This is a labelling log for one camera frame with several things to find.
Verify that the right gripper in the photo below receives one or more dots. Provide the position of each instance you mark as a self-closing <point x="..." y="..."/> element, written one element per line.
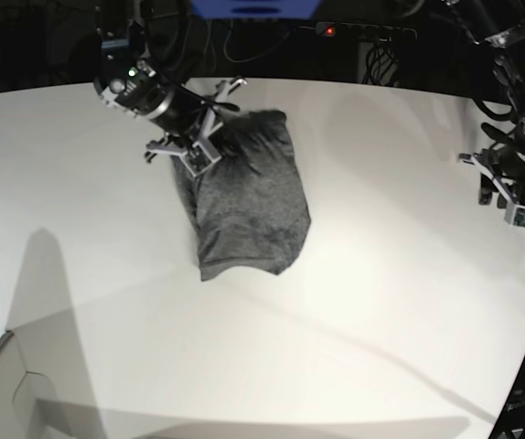
<point x="191" y="121"/>

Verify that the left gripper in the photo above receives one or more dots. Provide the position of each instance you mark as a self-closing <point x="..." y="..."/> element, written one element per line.
<point x="502" y="172"/>

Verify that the grey long-sleeve t-shirt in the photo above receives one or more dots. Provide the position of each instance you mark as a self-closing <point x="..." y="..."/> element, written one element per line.
<point x="250" y="209"/>

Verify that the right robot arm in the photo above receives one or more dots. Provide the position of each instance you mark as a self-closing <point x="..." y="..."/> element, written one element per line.
<point x="137" y="79"/>

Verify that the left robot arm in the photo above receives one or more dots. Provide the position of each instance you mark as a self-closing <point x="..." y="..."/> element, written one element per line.
<point x="500" y="26"/>

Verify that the blue plastic bin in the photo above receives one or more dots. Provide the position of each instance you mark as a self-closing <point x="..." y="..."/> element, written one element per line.
<point x="234" y="9"/>

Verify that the black power strip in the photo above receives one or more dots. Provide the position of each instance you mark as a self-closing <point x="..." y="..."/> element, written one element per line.
<point x="366" y="32"/>

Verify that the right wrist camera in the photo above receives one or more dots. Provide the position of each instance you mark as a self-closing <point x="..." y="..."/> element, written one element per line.
<point x="198" y="161"/>

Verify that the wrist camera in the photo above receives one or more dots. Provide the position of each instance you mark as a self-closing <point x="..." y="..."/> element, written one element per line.
<point x="515" y="215"/>
<point x="198" y="161"/>

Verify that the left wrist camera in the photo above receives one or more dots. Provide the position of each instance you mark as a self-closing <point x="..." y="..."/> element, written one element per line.
<point x="515" y="215"/>

